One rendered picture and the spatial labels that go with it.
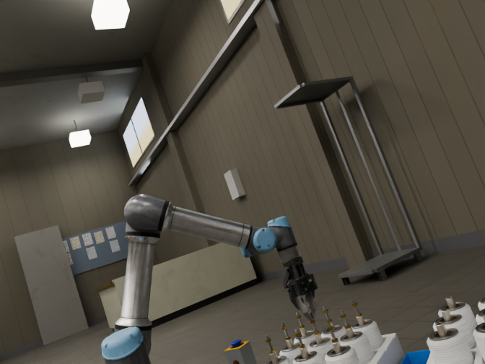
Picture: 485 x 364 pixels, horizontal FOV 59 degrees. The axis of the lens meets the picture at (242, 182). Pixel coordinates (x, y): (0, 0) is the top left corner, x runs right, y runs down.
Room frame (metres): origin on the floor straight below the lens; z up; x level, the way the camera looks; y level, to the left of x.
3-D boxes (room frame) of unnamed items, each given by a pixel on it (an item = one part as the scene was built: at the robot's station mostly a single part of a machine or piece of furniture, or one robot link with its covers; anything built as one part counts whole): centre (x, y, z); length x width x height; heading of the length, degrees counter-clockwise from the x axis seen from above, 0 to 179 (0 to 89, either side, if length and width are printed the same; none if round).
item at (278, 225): (1.52, -0.07, 0.64); 0.09 x 0.08 x 0.11; 102
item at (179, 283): (6.96, 1.60, 0.39); 2.06 x 1.74 x 0.78; 119
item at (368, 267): (3.89, -0.90, 0.88); 0.65 x 0.53 x 1.77; 119
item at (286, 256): (1.52, -0.07, 0.56); 0.08 x 0.08 x 0.05
